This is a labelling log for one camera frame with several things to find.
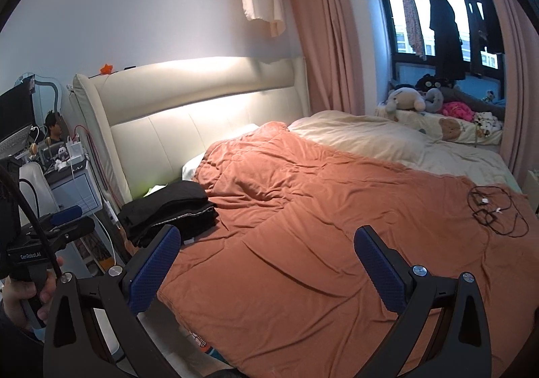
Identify black-framed window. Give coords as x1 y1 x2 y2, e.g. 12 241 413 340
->
382 0 505 93

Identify pink curtain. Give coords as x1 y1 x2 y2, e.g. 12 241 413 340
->
290 0 364 114

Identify patterned hanging garment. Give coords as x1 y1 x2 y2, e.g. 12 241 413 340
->
403 0 426 60

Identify bear-print cream pillow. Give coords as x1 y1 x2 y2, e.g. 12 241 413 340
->
376 105 503 145

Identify pink plush blanket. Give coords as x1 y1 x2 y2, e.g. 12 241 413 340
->
441 101 475 123

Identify black monitor screen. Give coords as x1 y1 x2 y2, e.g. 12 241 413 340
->
0 79 35 141

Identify person's left hand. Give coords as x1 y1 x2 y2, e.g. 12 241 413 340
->
3 269 57 330

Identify white bedside table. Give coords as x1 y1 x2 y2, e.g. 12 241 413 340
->
45 158 123 277

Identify white pillow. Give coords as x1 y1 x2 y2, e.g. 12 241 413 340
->
181 153 204 181

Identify orange-brown blanket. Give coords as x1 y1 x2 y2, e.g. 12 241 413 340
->
158 123 538 377

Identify cream padded headboard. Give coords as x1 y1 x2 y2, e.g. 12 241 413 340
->
68 57 312 208

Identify black cable bundle on bed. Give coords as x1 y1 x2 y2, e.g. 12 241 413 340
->
467 184 530 239

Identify dark hanging jacket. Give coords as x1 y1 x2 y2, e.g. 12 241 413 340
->
430 0 466 83

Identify beige teddy bear plush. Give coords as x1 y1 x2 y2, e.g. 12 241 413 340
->
385 87 426 114

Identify black pants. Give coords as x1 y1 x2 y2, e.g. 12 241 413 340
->
118 180 218 248

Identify cream quilt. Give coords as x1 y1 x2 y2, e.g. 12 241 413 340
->
289 111 521 193

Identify grey plush toy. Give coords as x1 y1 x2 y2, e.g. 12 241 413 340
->
424 88 444 114

